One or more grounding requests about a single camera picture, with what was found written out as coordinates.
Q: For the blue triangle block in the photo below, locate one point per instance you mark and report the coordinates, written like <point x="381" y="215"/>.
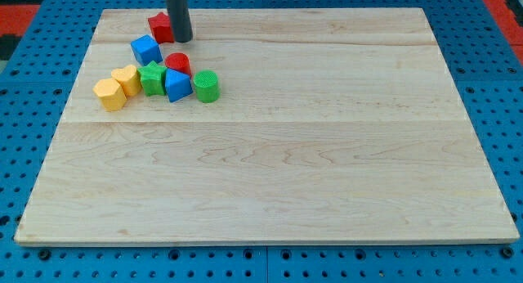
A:
<point x="177" y="85"/>

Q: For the light wooden board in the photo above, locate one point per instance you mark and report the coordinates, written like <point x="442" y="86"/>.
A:
<point x="333" y="127"/>

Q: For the green cylinder block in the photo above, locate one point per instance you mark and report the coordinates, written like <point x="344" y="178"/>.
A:
<point x="206" y="85"/>

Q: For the red cylinder block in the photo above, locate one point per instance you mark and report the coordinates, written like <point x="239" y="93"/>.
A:
<point x="180" y="62"/>

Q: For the green star block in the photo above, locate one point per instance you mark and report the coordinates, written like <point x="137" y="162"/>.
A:
<point x="152" y="78"/>

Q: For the blue cube block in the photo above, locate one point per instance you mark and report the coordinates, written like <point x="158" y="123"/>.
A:
<point x="145" y="50"/>

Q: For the yellow heart block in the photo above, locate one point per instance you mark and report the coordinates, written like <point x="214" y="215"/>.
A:
<point x="129" y="79"/>

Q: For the red star block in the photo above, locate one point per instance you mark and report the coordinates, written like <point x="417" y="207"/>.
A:
<point x="160" y="28"/>

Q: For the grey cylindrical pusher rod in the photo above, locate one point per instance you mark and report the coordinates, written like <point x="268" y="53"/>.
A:
<point x="179" y="15"/>

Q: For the yellow hexagon block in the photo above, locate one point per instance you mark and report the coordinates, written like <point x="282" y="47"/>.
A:
<point x="110" y="93"/>

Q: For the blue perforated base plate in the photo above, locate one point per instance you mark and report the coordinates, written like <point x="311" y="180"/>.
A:
<point x="40" y="74"/>

